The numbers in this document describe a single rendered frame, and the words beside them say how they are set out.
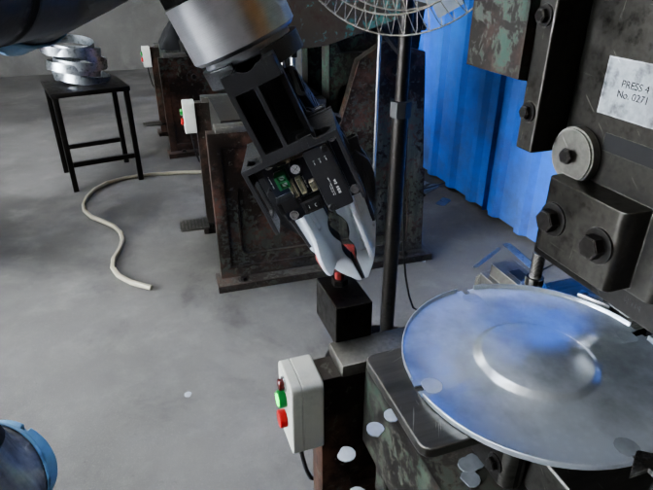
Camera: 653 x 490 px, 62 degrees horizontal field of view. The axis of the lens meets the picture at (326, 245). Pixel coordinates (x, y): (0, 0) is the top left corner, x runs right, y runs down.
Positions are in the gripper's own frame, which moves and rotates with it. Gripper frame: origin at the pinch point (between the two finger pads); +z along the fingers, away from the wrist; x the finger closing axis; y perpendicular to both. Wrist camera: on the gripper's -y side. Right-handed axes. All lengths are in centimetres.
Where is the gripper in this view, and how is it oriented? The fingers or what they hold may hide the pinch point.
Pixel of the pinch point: (357, 261)
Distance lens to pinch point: 48.2
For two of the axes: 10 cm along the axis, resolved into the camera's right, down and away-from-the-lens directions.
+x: 9.1, -3.9, -1.5
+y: 0.6, 4.7, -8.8
